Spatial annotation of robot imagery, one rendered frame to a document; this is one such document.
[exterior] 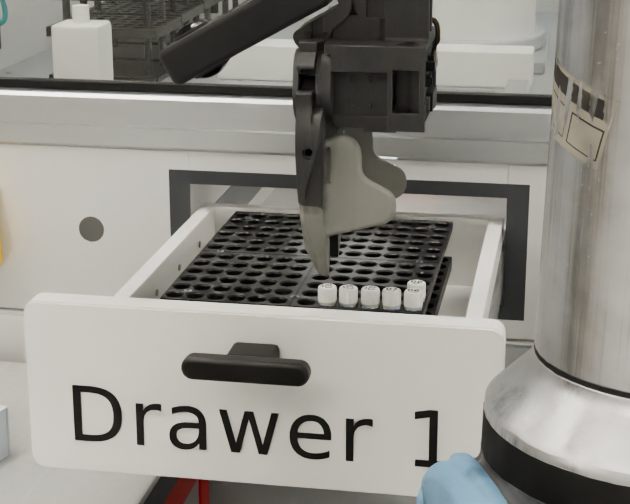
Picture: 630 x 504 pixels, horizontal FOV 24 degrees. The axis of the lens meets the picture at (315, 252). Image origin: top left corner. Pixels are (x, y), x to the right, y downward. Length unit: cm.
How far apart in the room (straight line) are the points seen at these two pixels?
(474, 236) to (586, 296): 75
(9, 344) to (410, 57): 55
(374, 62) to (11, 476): 40
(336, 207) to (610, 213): 49
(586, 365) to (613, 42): 10
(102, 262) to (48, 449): 34
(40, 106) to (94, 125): 5
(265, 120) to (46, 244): 22
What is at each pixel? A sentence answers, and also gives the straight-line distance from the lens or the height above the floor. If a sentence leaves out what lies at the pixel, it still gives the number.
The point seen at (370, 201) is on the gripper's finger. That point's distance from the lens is 90.
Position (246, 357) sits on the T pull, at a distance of 84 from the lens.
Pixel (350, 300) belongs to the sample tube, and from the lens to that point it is 95.
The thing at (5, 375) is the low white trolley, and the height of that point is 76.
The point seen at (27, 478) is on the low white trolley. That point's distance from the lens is 106.
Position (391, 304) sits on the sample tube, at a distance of 95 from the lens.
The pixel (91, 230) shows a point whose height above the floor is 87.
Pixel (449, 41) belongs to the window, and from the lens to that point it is 115.
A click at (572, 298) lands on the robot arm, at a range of 45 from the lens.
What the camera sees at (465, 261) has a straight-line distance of 120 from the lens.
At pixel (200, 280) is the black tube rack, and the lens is 102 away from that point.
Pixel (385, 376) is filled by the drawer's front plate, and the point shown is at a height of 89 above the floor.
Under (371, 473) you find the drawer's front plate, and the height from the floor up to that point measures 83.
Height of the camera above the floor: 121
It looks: 17 degrees down
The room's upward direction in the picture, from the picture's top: straight up
